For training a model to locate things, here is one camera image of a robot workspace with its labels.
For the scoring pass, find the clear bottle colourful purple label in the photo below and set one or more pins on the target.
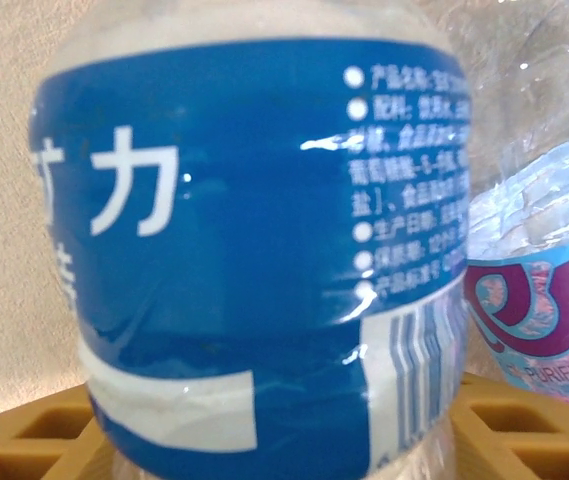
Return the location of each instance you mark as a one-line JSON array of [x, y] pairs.
[[539, 310]]

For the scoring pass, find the blue label bottle white lettering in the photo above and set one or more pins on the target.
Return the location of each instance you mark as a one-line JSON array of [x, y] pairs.
[[239, 225]]

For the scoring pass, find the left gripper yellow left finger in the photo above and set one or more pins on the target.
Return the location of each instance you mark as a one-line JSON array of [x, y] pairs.
[[24, 440]]

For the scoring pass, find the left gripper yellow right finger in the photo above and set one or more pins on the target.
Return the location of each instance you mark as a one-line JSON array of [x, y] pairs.
[[514, 435]]

